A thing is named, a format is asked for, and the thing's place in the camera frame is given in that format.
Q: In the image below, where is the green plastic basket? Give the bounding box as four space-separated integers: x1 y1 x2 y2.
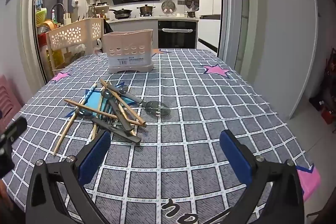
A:
35 9 48 25

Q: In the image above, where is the black built-in oven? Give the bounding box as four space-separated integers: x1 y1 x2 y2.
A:
158 20 197 49

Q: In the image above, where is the yellow oil bottle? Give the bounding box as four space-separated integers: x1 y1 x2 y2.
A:
46 48 65 70

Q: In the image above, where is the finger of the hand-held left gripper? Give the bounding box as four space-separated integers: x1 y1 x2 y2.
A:
4 116 28 142

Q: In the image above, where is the pink chair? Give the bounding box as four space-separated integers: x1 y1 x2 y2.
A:
0 74 23 121

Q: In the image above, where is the round dark hanging rack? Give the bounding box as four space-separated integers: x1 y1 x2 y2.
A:
184 0 199 11

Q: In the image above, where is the black wok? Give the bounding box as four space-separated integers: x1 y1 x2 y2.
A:
109 8 133 19

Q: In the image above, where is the beige flower-cutout basket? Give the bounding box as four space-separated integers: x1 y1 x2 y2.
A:
46 18 104 51

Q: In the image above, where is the grey checked star tablecloth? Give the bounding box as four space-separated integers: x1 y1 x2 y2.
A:
2 48 315 224

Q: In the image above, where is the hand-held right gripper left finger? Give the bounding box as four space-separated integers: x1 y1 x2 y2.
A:
25 130 121 224

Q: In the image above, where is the brown cooking pot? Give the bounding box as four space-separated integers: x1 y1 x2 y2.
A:
136 4 156 17

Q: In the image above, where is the black kitchen faucet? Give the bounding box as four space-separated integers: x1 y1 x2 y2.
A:
51 3 67 23

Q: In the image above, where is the round hanging strainer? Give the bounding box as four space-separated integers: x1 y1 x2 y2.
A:
161 0 176 15

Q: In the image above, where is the blue patterned chopstick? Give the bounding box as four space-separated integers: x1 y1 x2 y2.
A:
78 84 97 107

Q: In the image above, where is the dark-handled grey spoon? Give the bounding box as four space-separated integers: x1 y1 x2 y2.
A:
115 84 131 95
74 107 142 145
104 82 171 118
101 89 135 136

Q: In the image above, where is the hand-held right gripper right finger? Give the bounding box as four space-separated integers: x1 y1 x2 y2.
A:
218 130 305 224

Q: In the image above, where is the beige plastic utensil holder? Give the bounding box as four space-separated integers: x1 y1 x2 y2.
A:
102 29 155 74

